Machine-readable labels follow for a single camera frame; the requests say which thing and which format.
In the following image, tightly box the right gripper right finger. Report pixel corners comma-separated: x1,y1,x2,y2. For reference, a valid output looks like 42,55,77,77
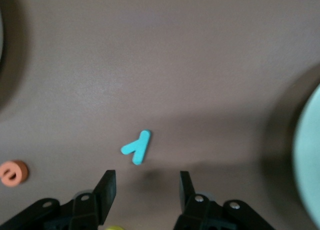
173,171,223,230

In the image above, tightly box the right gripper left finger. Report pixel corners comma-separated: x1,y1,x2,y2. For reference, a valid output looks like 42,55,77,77
59,169,117,230

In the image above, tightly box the teal foam letter y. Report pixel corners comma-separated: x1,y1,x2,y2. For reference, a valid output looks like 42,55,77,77
120,129,152,166

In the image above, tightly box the orange foam letter e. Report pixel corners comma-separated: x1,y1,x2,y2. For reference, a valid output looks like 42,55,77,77
0,159,29,188

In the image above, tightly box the green plate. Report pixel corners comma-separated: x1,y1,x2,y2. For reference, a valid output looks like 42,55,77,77
292,83,320,230

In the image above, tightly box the beige plate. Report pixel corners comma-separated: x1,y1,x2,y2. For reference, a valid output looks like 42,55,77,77
0,7,4,66

